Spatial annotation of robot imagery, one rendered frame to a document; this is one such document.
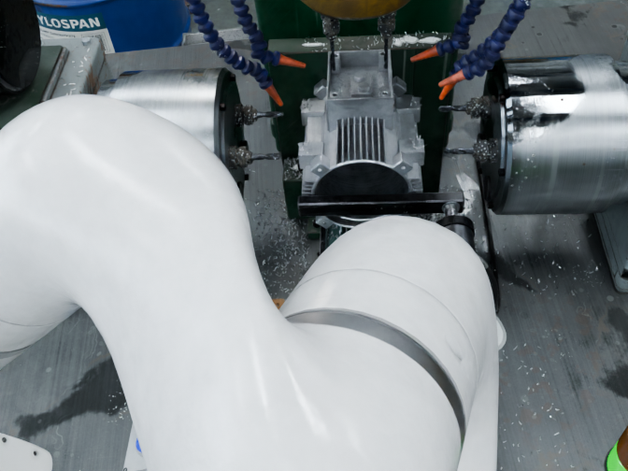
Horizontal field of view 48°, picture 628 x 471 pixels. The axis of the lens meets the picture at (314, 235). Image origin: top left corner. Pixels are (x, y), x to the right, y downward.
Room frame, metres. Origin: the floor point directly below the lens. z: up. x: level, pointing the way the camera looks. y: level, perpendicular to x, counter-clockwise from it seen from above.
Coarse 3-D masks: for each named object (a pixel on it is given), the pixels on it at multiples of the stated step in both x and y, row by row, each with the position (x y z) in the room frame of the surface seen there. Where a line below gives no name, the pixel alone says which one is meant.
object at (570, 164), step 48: (528, 96) 0.78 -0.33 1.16; (576, 96) 0.77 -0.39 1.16; (624, 96) 0.76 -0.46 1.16; (480, 144) 0.77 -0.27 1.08; (528, 144) 0.72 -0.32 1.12; (576, 144) 0.71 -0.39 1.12; (624, 144) 0.70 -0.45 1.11; (528, 192) 0.69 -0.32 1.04; (576, 192) 0.69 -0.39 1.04; (624, 192) 0.69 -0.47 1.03
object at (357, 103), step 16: (336, 64) 0.93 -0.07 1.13; (352, 64) 0.94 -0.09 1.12; (368, 64) 0.94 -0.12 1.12; (336, 80) 0.91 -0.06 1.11; (352, 80) 0.89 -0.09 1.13; (368, 80) 0.89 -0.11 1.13; (336, 96) 0.84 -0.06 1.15; (352, 96) 0.86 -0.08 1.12; (368, 96) 0.86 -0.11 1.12; (384, 96) 0.82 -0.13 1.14; (336, 112) 0.83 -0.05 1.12; (352, 112) 0.83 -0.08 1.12; (368, 112) 0.82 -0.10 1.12; (384, 112) 0.82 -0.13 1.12
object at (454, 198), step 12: (408, 192) 0.74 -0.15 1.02; (300, 204) 0.73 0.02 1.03; (312, 204) 0.73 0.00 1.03; (324, 204) 0.73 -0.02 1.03; (336, 204) 0.72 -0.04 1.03; (348, 204) 0.72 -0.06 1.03; (360, 204) 0.72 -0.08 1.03; (372, 204) 0.72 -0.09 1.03; (384, 204) 0.72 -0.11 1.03; (396, 204) 0.71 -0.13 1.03; (408, 204) 0.71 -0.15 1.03; (420, 204) 0.71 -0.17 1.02; (432, 204) 0.71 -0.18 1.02; (444, 204) 0.71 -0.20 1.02; (456, 204) 0.70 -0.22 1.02; (300, 216) 0.73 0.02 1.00
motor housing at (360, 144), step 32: (320, 128) 0.86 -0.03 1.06; (352, 128) 0.82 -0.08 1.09; (384, 128) 0.80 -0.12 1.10; (416, 128) 0.86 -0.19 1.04; (352, 160) 0.75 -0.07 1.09; (384, 160) 0.75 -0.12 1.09; (320, 192) 0.79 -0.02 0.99; (352, 192) 0.82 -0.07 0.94; (384, 192) 0.81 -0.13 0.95; (416, 192) 0.74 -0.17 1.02; (352, 224) 0.75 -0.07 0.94
